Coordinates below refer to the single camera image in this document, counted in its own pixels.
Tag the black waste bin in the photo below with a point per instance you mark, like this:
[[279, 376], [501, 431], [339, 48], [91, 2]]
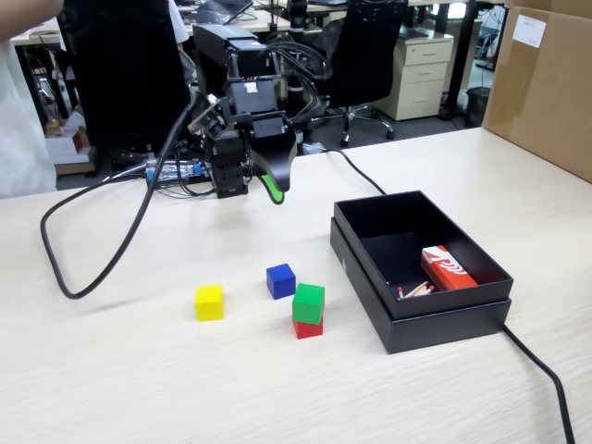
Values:
[[477, 106]]

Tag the beige office desk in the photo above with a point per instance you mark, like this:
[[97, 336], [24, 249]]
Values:
[[259, 20]]

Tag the green wooden cube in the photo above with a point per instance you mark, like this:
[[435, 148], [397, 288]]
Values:
[[307, 303]]

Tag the blue wooden cube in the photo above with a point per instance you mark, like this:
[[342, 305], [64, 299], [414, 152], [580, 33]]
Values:
[[281, 282]]

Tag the black box tray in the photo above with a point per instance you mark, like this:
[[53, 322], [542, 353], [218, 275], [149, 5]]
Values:
[[393, 217]]

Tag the yellow wooden cube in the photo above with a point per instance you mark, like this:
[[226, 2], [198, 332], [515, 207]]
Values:
[[209, 304]]

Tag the white shipping label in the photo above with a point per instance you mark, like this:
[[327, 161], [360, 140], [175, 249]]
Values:
[[529, 30]]

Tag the red wooden cube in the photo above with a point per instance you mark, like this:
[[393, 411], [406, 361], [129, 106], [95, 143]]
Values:
[[307, 329]]

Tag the controller circuit board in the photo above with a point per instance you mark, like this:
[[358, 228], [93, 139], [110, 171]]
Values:
[[178, 171]]

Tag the large brown cardboard box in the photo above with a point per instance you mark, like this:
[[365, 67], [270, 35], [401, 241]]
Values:
[[546, 102]]

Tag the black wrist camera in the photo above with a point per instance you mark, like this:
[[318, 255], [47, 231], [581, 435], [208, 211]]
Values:
[[210, 121]]

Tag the white cardboard floor box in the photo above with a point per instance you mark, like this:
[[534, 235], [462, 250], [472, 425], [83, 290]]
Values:
[[67, 148]]

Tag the black jointed stand pole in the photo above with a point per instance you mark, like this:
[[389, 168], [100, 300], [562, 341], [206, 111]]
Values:
[[296, 92]]

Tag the orange white matchbox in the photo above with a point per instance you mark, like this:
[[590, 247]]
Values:
[[448, 270]]

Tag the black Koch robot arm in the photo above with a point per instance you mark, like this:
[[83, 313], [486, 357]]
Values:
[[217, 51]]

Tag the black laptop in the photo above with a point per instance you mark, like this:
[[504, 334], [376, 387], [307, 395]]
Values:
[[222, 9]]

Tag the black chair with chrome base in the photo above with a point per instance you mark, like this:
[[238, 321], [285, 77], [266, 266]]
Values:
[[365, 55]]

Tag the wide black office chair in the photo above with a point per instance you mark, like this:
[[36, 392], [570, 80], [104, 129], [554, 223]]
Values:
[[125, 69]]

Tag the black open box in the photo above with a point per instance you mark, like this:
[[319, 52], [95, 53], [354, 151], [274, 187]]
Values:
[[444, 330]]

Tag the standing person white shirt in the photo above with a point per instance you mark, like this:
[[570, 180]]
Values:
[[20, 115]]

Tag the seated person in white shirt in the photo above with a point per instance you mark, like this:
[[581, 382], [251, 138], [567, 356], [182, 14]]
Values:
[[178, 20]]

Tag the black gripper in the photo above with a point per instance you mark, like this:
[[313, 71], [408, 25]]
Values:
[[252, 99]]

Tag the red tipped wooden match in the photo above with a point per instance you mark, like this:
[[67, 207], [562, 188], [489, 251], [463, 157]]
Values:
[[398, 290], [423, 293], [416, 287], [418, 291]]

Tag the bare person forearm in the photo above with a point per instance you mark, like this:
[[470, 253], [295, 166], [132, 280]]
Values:
[[23, 14]]

